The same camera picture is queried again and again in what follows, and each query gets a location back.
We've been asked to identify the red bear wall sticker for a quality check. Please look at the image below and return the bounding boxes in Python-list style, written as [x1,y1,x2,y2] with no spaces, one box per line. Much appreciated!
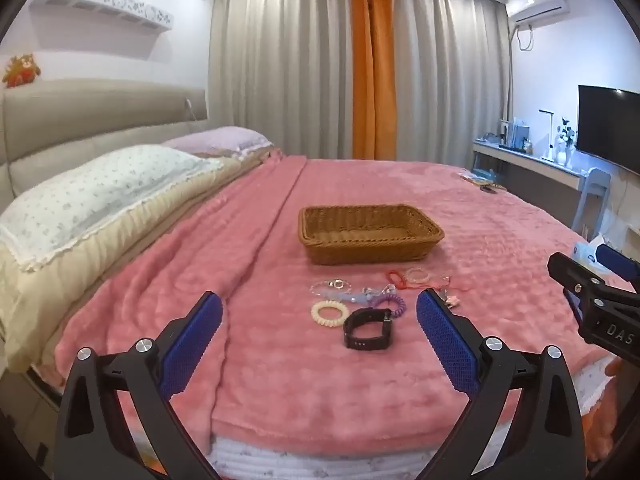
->
[2,53,42,89]

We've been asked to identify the boxes on desk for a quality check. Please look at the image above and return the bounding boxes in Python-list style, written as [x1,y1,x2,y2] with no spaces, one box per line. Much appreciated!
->
[499,117,533,151]

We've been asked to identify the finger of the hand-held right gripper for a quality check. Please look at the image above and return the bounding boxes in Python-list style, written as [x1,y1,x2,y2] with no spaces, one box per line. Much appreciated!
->
[597,244,640,282]
[547,252,640,361]

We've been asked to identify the white floral pillow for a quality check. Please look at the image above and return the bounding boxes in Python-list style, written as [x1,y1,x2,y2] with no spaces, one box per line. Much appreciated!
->
[0,144,224,274]

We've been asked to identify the beige padded headboard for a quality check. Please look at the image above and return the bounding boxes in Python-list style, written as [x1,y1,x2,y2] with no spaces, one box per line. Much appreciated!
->
[0,78,209,197]

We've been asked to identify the white mattress sheet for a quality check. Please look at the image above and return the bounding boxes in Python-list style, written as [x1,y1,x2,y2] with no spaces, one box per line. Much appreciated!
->
[204,432,443,480]

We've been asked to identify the red string bracelet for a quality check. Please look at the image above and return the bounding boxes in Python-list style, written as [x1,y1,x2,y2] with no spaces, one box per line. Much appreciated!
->
[385,268,472,293]

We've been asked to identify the orange curtain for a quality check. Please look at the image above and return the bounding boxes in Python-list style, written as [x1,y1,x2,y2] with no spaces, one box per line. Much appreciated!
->
[347,0,397,160]

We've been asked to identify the grey curtain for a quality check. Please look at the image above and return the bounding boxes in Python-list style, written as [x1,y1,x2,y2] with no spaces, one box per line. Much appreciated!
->
[389,0,512,172]
[209,0,359,159]

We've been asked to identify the white desk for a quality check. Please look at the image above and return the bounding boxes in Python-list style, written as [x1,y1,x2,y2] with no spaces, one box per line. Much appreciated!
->
[472,138,587,222]

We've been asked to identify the white plastic bag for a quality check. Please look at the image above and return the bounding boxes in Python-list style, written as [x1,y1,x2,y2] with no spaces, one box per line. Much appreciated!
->
[571,239,610,267]

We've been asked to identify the light blue chair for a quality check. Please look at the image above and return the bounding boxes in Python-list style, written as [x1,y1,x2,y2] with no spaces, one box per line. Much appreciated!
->
[574,167,614,235]

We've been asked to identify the purple spiral hair tie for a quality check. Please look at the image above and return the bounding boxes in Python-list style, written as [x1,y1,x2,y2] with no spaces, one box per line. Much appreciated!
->
[374,294,407,319]

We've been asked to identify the lilac pillow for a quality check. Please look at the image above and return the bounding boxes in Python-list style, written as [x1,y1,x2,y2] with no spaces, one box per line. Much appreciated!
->
[161,126,274,159]

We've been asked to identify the black wrist watch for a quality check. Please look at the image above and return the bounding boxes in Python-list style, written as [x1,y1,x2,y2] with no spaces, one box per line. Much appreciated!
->
[343,308,394,350]

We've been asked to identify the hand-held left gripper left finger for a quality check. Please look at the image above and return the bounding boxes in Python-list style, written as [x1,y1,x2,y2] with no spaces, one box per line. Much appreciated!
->
[54,291,223,480]

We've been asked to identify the orange cloth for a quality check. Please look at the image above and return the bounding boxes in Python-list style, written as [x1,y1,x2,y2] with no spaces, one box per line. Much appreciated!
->
[579,357,632,463]

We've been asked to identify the cream spiral hair tie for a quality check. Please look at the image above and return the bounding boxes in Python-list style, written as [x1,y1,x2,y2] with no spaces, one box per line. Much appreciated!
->
[311,300,350,325]

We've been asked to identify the white vase with flowers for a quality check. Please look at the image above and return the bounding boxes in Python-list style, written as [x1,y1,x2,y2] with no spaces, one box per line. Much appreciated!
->
[554,118,577,167]

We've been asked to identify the white desk lamp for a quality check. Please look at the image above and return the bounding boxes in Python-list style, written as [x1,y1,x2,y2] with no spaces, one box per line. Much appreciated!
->
[538,108,559,163]

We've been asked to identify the brown wicker basket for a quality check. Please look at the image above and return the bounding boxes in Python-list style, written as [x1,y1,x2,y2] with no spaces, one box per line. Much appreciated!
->
[298,203,445,266]

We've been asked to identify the white wall shelf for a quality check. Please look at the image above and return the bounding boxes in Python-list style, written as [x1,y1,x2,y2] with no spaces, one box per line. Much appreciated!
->
[27,0,177,37]

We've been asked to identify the white air conditioner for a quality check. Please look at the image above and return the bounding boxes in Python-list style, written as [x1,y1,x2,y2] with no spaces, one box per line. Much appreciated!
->
[504,0,571,24]

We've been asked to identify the small packets on bed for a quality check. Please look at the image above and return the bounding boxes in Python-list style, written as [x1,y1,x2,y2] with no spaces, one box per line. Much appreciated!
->
[459,169,507,194]

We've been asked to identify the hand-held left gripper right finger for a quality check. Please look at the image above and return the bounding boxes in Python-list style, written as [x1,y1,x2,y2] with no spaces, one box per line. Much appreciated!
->
[416,287,587,480]

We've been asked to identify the blue charm keychain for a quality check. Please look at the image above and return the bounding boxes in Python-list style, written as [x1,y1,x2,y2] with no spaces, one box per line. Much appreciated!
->
[345,286,382,307]

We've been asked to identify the black television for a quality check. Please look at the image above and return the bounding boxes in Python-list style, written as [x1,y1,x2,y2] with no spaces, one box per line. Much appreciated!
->
[577,84,640,177]

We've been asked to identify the pink fleece blanket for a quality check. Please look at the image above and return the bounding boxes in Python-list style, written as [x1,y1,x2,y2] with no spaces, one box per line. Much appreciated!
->
[52,154,621,447]

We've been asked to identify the air conditioner pipe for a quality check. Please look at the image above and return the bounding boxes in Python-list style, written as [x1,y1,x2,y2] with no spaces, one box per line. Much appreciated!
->
[506,22,537,133]

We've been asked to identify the clear bead bracelet with charm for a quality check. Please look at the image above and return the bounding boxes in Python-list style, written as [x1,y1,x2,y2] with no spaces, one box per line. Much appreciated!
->
[309,278,354,297]

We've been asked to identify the beige quilt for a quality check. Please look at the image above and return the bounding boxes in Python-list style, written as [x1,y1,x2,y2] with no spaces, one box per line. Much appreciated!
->
[0,149,287,373]

